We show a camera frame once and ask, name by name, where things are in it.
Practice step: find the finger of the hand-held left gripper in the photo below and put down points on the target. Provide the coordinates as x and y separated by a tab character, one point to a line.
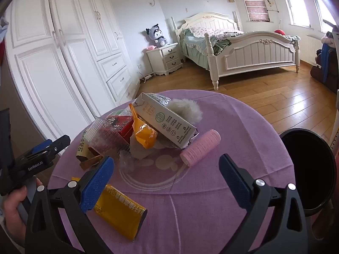
61	143

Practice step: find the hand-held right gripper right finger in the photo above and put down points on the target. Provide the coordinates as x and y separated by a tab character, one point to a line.
235	182

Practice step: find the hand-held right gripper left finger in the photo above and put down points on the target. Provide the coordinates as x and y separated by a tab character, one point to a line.
96	185

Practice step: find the brown snack wrapper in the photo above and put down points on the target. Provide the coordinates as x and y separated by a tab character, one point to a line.
84	150

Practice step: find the yellow packet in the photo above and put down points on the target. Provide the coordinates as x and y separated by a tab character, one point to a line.
119	211

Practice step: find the clear plastic cup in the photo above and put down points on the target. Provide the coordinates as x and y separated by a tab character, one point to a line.
106	137

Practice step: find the pink hair roller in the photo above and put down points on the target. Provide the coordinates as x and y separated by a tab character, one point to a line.
201	148

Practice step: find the clear plastic wrap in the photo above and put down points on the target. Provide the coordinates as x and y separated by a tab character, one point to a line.
140	150

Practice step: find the red snack packet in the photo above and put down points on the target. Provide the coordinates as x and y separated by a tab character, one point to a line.
123	127

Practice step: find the orange snack wrapper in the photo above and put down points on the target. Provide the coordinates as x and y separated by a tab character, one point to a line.
143	133

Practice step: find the black trash bin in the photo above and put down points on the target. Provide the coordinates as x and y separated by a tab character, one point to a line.
304	169

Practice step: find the white fluffy ball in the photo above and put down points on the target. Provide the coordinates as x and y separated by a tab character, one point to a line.
188	111

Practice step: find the white milk carton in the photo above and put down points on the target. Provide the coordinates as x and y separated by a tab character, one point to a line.
164	121

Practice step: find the silver foil bag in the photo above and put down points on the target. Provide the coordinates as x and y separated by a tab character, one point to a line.
161	100

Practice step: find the person's left forearm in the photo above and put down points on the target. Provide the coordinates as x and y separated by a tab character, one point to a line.
10	243

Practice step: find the person's left hand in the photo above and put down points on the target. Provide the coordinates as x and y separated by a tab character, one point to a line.
14	209

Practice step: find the purple tablecloth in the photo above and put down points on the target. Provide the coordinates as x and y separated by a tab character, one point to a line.
198	217

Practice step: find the white wardrobe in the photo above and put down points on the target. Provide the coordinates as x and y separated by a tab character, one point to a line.
74	45

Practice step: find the white power strip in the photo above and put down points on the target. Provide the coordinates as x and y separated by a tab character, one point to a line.
147	77

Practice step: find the small pink plush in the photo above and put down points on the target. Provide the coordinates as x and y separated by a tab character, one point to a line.
150	48

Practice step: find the white bed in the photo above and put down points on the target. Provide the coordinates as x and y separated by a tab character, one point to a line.
254	53

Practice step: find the white nightstand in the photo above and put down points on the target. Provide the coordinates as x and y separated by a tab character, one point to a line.
166	58

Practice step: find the dark red massage chair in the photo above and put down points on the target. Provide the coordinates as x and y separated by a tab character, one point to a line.
317	74

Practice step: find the purple plush toy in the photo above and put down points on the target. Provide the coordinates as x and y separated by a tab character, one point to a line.
156	35

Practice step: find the blue garment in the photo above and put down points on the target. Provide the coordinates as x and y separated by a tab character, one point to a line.
325	60

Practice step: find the white radiator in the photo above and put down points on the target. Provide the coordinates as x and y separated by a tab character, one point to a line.
313	49

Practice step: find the red pillow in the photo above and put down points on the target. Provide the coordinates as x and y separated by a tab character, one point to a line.
279	32

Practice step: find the pile of clothes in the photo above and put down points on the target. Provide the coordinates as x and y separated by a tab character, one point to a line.
329	38

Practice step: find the patterned window blind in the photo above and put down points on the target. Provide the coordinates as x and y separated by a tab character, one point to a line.
254	1

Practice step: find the window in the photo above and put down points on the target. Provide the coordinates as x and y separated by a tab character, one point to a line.
324	13
295	2

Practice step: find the hanging wall picture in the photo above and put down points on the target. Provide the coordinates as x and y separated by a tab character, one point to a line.
271	2

